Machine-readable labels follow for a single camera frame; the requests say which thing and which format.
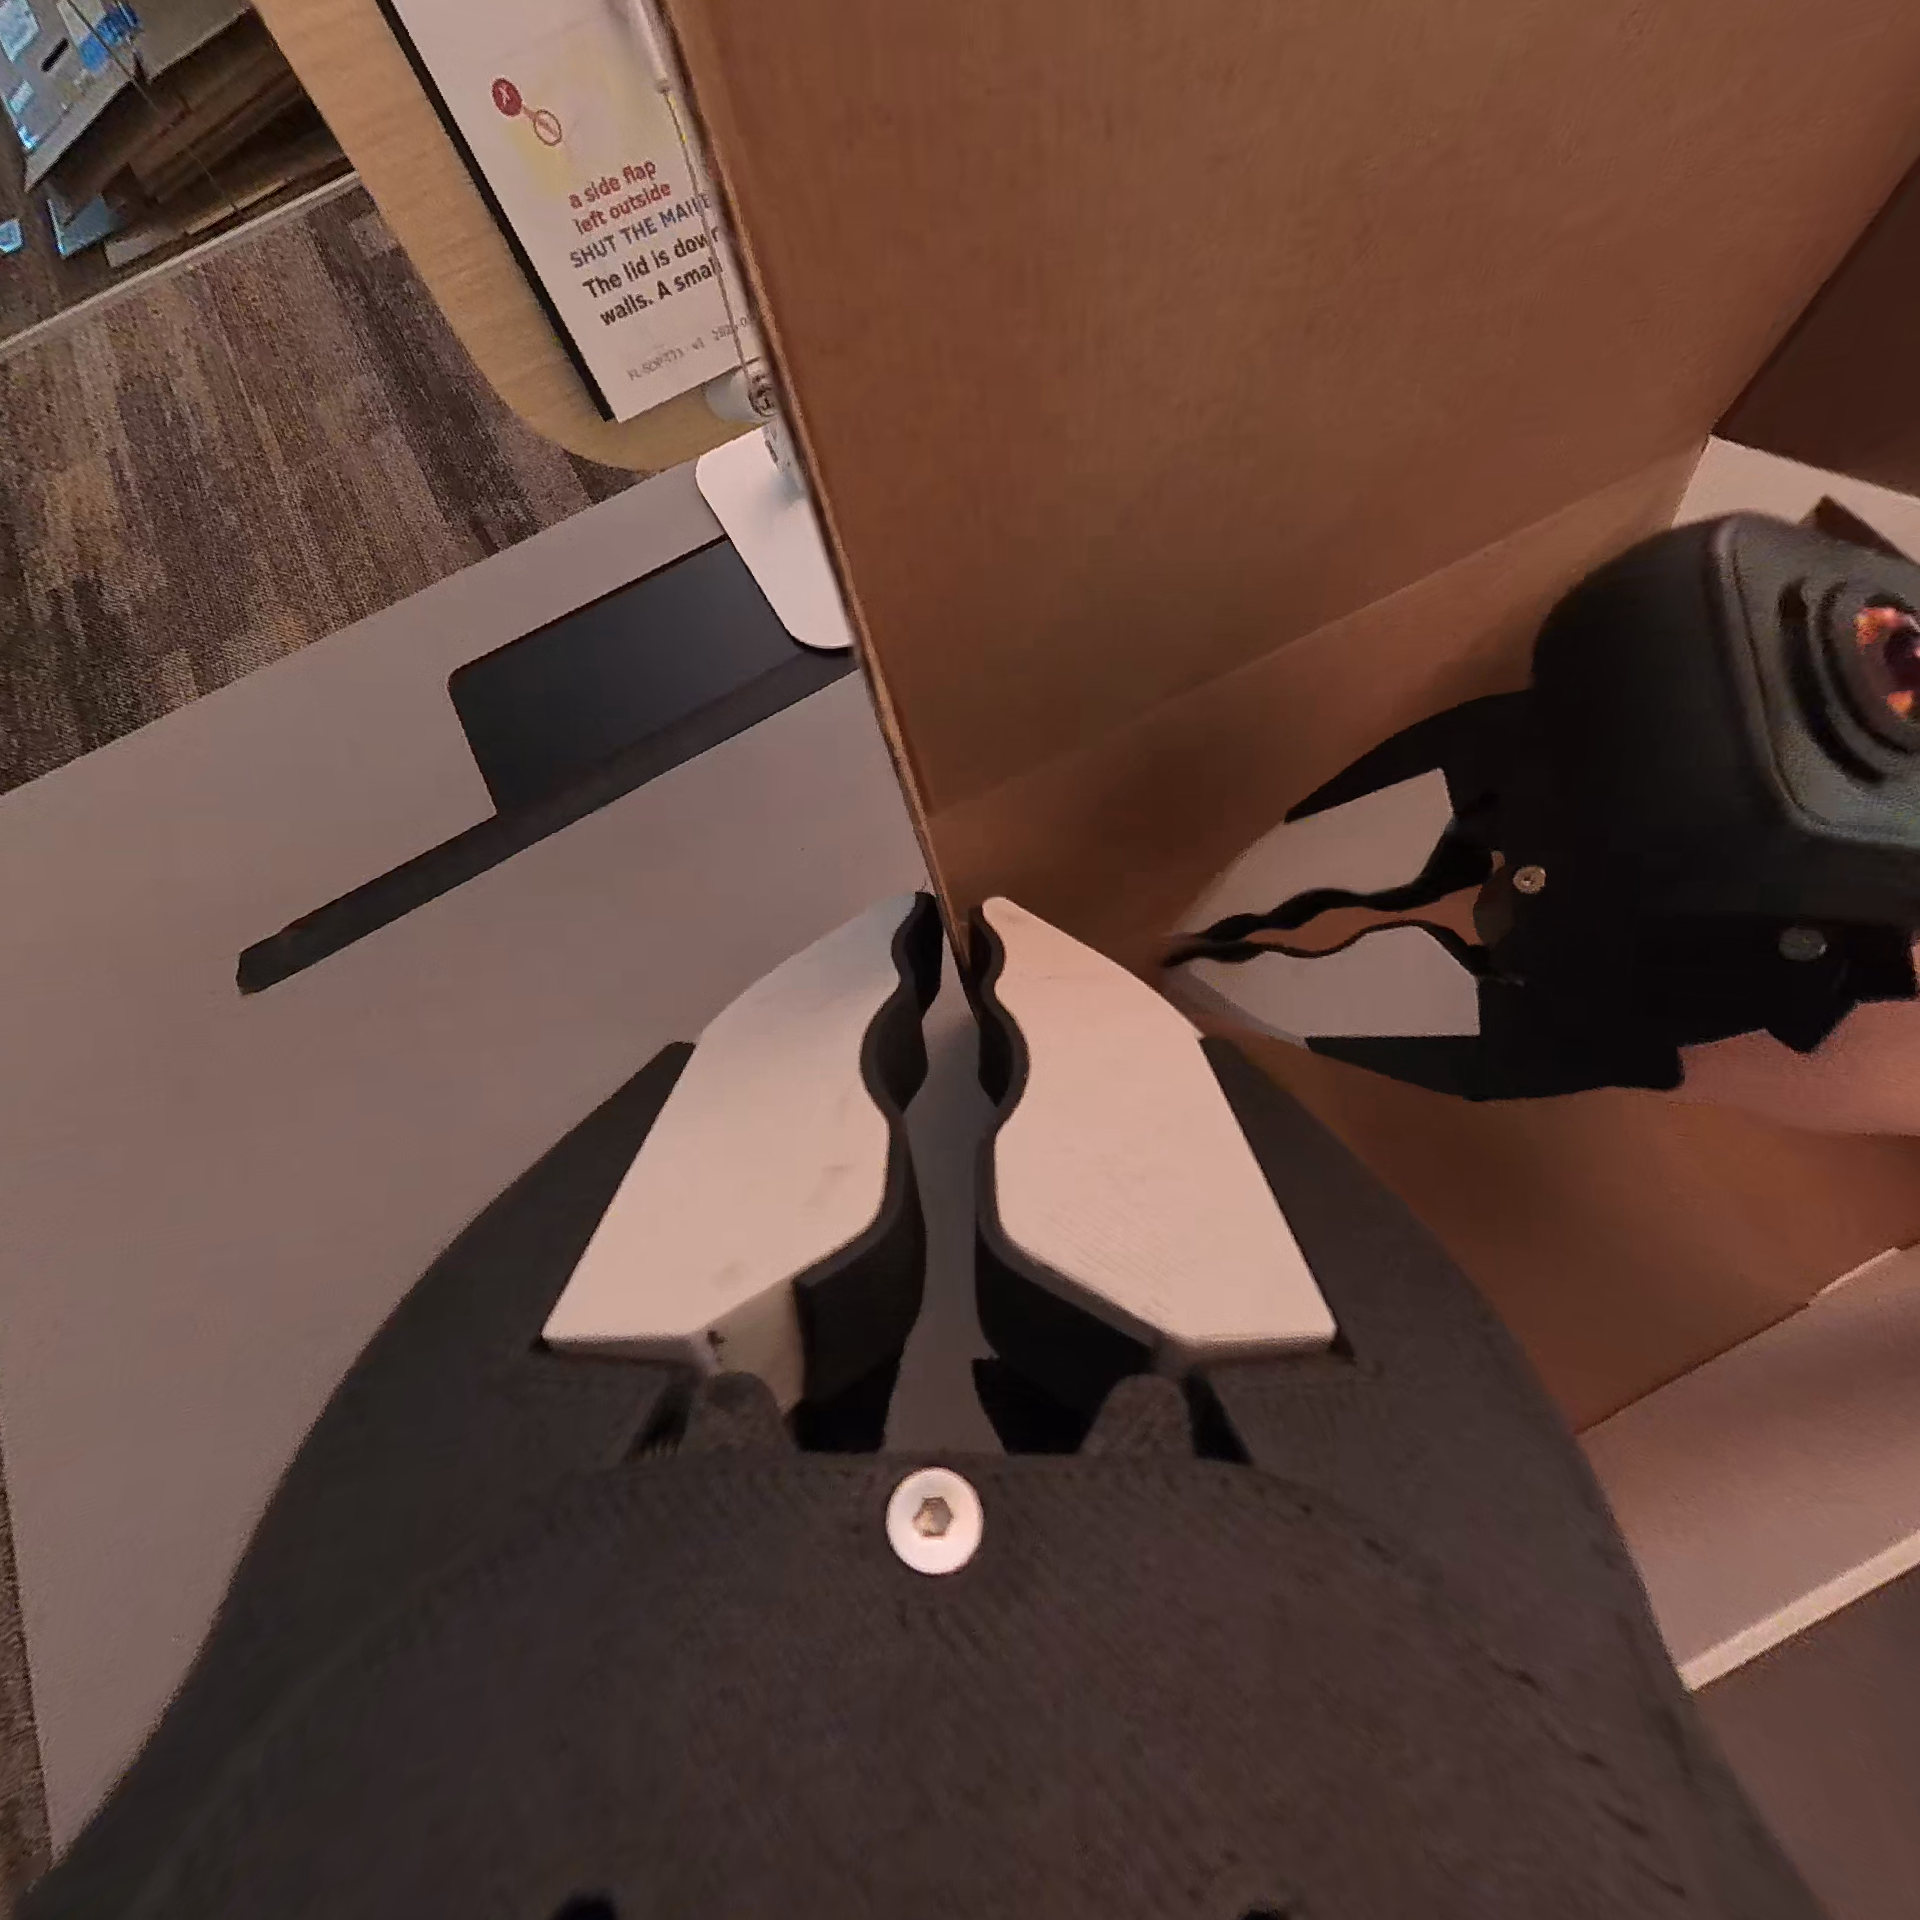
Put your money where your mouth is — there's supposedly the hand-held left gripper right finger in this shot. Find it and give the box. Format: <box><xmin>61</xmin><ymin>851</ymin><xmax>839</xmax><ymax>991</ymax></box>
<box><xmin>972</xmin><ymin>897</ymin><xmax>1340</xmax><ymax>1375</ymax></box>

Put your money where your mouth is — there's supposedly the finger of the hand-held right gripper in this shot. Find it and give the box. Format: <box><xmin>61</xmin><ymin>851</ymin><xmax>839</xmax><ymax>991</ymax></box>
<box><xmin>1175</xmin><ymin>766</ymin><xmax>1468</xmax><ymax>942</ymax></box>
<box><xmin>1159</xmin><ymin>919</ymin><xmax>1482</xmax><ymax>1048</ymax></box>

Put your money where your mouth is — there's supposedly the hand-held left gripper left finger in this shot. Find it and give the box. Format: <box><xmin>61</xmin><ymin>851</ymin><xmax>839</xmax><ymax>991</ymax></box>
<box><xmin>540</xmin><ymin>891</ymin><xmax>946</xmax><ymax>1419</ymax></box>

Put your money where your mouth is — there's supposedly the cardboard mailer box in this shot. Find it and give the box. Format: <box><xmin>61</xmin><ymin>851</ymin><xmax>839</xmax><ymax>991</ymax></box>
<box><xmin>660</xmin><ymin>0</ymin><xmax>1920</xmax><ymax>1433</ymax></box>

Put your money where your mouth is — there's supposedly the person's right hand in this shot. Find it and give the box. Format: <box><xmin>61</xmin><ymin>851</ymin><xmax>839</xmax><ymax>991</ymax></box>
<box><xmin>1680</xmin><ymin>987</ymin><xmax>1920</xmax><ymax>1144</ymax></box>

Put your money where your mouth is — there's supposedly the white folding stand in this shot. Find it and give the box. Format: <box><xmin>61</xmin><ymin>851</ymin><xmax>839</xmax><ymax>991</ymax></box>
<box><xmin>694</xmin><ymin>368</ymin><xmax>860</xmax><ymax>652</ymax></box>

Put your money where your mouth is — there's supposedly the printed instruction sheet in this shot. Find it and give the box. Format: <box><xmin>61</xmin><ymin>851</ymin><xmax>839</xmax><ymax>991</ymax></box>
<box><xmin>381</xmin><ymin>0</ymin><xmax>754</xmax><ymax>426</ymax></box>

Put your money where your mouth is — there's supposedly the wooden display board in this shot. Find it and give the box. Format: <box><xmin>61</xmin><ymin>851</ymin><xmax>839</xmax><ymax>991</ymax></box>
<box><xmin>255</xmin><ymin>0</ymin><xmax>740</xmax><ymax>476</ymax></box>

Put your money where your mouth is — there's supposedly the stack of flat cardboard boxes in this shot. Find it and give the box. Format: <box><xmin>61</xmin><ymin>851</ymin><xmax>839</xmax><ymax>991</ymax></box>
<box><xmin>0</xmin><ymin>0</ymin><xmax>357</xmax><ymax>272</ymax></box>

